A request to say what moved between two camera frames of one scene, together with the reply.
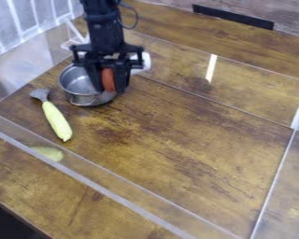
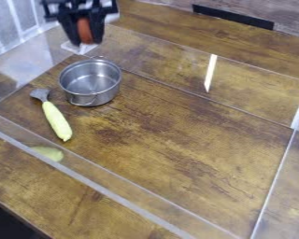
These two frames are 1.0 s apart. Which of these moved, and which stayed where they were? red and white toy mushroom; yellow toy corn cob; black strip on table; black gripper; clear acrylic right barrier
Moved: red and white toy mushroom; black gripper
Stayed: black strip on table; clear acrylic right barrier; yellow toy corn cob
